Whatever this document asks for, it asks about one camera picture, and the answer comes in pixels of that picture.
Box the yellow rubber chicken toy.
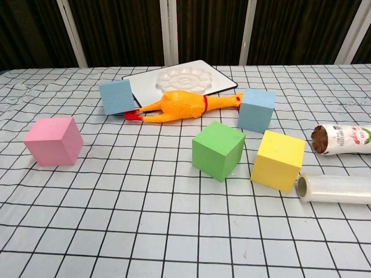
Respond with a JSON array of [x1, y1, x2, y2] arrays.
[[123, 89, 245, 125]]

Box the clear cling film roll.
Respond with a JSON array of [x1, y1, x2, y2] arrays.
[[294, 173, 371, 206]]

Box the white board with black rim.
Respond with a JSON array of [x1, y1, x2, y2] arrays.
[[121, 59, 238, 108]]

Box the blue checkered tablecloth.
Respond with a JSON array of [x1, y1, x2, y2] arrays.
[[0, 64, 371, 278]]

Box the green foam cube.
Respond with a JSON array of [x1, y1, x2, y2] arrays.
[[191, 120, 246, 183]]

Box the yellow foam cube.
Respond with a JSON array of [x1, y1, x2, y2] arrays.
[[250, 129, 307, 193]]

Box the blue foam cube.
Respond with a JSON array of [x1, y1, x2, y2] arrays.
[[98, 79, 137, 116], [237, 88, 277, 134]]

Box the white flower paint palette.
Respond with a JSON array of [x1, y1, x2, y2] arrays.
[[156, 67, 215, 96]]

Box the pink foam cube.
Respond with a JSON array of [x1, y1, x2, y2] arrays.
[[23, 116, 85, 167]]

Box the white drink bottle yellow cap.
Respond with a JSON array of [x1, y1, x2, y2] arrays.
[[310, 123, 371, 157]]

